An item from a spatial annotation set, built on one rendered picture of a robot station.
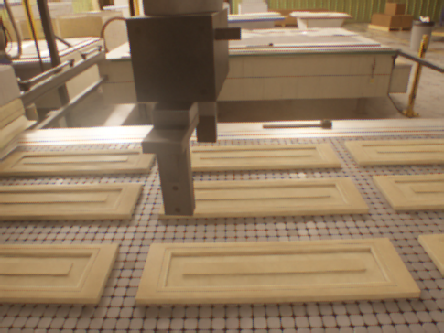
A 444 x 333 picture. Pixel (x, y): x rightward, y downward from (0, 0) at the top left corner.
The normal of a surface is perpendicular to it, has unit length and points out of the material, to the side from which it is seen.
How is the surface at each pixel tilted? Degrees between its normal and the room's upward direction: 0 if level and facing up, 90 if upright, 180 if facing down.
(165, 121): 90
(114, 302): 0
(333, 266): 0
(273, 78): 90
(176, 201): 90
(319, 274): 11
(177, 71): 90
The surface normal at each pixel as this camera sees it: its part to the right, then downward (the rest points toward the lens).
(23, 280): -0.04, -0.77
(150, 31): -0.11, 0.47
